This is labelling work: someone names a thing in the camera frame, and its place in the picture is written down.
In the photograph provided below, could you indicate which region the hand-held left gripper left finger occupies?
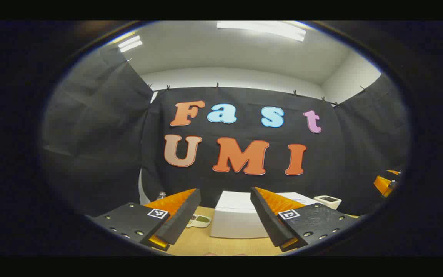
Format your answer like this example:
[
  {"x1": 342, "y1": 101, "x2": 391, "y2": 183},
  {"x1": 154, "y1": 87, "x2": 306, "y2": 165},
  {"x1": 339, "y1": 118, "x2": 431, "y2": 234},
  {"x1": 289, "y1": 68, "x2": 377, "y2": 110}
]
[{"x1": 91, "y1": 188, "x2": 202, "y2": 252}]

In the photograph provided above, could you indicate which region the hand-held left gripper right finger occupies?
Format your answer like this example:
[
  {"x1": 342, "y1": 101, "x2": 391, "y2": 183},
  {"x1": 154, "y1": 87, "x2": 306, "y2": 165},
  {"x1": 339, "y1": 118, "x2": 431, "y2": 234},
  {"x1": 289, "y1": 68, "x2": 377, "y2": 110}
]
[{"x1": 250, "y1": 187, "x2": 361, "y2": 253}]

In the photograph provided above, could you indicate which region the white microwave oven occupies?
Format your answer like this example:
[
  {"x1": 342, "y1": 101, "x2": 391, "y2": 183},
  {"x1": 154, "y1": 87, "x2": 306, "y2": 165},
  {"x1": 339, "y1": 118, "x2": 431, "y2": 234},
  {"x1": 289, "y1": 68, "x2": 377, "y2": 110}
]
[{"x1": 210, "y1": 190, "x2": 319, "y2": 239}]

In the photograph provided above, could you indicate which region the white divided food tray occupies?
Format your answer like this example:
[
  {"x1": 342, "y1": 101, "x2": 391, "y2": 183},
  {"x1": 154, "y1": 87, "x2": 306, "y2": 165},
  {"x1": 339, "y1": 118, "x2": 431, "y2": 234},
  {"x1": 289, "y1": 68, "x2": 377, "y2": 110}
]
[{"x1": 186, "y1": 214, "x2": 212, "y2": 229}]

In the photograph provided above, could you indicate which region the white toaster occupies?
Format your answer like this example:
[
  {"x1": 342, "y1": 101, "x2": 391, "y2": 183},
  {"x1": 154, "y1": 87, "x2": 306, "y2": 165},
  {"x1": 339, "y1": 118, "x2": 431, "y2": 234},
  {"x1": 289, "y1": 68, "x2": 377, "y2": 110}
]
[{"x1": 314, "y1": 195, "x2": 342, "y2": 210}]

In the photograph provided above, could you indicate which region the small ceiling light panel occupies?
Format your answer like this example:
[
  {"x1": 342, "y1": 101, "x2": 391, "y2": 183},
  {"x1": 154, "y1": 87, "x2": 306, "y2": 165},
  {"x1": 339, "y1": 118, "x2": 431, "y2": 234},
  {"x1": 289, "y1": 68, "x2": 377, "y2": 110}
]
[{"x1": 117, "y1": 35, "x2": 143, "y2": 53}]

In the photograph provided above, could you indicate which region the large ceiling light panel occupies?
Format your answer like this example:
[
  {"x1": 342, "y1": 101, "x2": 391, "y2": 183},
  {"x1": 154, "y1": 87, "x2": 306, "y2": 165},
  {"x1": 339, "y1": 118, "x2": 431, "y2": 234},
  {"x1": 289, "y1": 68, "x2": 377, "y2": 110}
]
[{"x1": 217, "y1": 21, "x2": 307, "y2": 42}]

